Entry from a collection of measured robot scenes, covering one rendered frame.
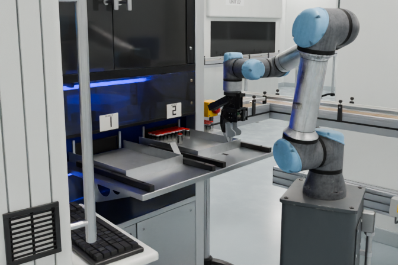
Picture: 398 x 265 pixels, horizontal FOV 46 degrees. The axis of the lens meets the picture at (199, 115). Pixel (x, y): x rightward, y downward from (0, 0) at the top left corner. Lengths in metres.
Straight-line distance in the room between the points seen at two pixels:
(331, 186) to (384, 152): 1.53
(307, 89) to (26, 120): 0.86
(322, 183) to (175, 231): 0.79
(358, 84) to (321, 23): 1.78
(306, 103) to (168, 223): 0.92
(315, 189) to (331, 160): 0.12
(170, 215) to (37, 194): 1.16
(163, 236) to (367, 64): 1.72
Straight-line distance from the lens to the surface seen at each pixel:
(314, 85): 1.51
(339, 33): 1.49
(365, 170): 3.27
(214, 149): 1.85
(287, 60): 1.76
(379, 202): 2.62
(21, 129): 1.01
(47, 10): 1.01
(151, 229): 2.08
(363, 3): 3.17
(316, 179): 1.69
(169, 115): 2.01
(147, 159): 1.80
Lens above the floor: 1.37
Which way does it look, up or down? 11 degrees down
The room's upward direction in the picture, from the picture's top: straight up
